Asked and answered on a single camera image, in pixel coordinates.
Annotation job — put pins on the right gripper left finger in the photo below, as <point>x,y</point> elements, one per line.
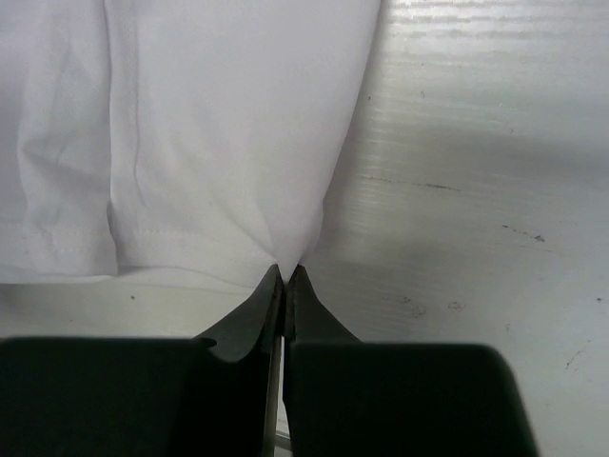
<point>211,395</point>

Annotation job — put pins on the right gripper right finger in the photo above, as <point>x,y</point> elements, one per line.
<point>345,397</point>

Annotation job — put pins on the white t shirt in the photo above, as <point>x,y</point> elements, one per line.
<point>182,143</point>

